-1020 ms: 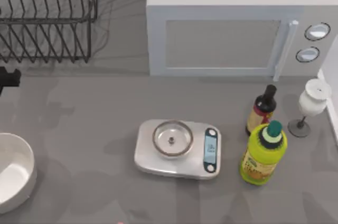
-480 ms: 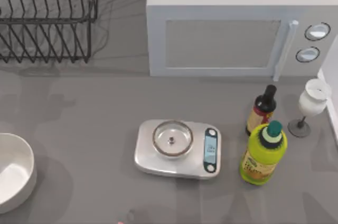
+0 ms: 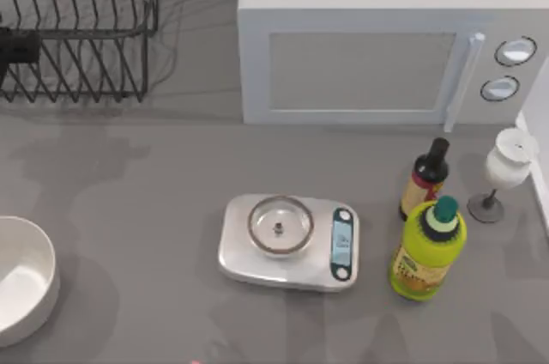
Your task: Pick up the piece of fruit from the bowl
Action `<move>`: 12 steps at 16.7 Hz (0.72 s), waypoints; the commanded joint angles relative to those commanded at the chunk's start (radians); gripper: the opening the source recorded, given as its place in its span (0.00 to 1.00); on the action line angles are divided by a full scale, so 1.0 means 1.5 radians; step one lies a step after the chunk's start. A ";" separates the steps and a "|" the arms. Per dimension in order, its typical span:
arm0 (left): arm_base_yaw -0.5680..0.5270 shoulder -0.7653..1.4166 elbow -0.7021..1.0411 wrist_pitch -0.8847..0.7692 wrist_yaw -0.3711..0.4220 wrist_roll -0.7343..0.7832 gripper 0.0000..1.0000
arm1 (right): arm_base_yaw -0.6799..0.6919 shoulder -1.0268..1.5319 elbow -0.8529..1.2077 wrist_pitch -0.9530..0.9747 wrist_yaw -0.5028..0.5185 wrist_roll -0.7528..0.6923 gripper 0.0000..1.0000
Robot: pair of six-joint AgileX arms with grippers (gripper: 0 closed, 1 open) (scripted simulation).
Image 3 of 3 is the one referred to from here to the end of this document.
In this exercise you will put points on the silver kitchen scale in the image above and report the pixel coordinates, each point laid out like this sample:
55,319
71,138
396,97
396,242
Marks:
240,252

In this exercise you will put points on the dark glass bottle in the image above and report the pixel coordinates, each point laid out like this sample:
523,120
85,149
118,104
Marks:
422,183

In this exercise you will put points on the yellow-green bottle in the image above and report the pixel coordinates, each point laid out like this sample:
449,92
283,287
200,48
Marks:
424,261

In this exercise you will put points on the white goblet with dark stem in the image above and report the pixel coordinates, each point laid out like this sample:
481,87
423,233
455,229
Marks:
506,166

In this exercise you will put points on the small microwave knob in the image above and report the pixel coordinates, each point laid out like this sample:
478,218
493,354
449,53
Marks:
499,88

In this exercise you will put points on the large microwave knob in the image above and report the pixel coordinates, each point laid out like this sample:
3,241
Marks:
515,50

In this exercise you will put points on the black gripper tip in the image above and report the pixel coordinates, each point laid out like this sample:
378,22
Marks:
17,50

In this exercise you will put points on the white bowl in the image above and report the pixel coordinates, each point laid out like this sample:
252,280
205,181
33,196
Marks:
21,278

